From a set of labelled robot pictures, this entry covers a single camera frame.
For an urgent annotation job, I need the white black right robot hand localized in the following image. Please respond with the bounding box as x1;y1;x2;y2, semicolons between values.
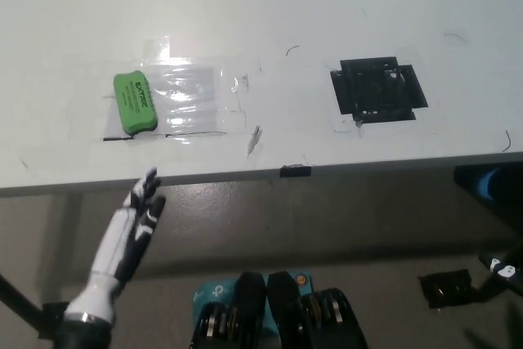
478;249;523;284

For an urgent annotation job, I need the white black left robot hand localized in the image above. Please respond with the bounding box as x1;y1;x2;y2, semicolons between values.
64;166;168;324

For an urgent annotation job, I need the green whiteboard eraser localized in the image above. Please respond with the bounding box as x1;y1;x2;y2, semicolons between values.
113;72;161;136

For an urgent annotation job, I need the black object with blue part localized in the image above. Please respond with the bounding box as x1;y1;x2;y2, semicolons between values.
453;163;523;213

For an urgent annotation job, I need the clear tape patch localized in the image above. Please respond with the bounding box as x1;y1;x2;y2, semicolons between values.
101;34;250;142

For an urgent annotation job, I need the small black tape strip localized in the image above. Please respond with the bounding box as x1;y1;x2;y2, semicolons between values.
279;163;313;179

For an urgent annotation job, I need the black tape square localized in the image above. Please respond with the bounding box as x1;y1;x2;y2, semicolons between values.
329;56;429;126

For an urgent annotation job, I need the black table foot bracket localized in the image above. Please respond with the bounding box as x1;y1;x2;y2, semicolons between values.
417;269;477;310

